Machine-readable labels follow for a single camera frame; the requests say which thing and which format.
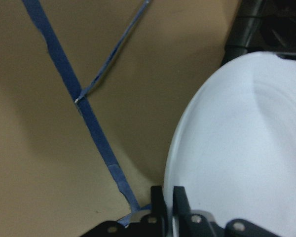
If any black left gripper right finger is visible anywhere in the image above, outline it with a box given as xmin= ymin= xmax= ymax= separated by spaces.
xmin=173 ymin=186 xmax=277 ymax=237

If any black dish rack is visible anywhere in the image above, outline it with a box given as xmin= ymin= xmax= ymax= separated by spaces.
xmin=221 ymin=0 xmax=296 ymax=65

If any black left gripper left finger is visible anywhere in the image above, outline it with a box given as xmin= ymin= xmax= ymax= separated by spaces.
xmin=83 ymin=186 xmax=168 ymax=237

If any blue plate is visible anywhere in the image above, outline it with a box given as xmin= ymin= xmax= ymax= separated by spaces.
xmin=164 ymin=52 xmax=296 ymax=237

